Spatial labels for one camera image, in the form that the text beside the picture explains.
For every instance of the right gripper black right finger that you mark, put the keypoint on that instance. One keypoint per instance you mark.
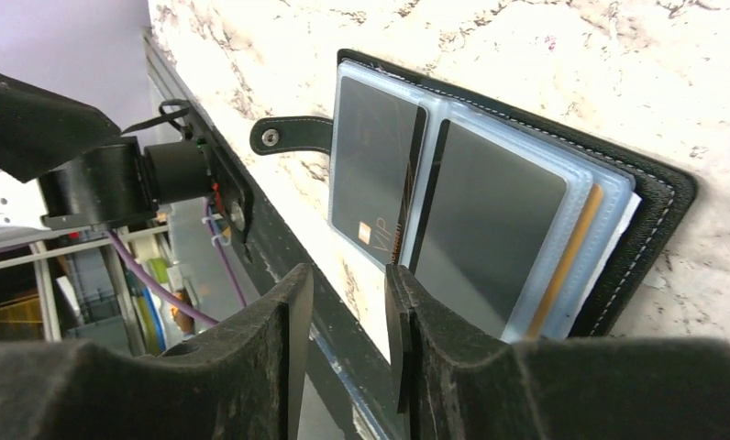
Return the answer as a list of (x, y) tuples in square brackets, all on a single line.
[(453, 381)]

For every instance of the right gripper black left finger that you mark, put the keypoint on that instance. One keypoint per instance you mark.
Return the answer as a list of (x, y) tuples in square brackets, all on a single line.
[(241, 379)]

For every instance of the gold card in holder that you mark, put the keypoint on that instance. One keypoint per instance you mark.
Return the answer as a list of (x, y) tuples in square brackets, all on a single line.
[(564, 266)]

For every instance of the black leather card holder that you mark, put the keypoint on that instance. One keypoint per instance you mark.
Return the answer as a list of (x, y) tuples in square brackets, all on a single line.
[(643, 199)]

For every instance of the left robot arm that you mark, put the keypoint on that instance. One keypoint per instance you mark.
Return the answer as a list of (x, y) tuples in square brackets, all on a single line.
[(66, 166)]

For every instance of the black card back side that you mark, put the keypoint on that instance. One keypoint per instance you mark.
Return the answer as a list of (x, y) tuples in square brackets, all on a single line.
[(490, 214)]

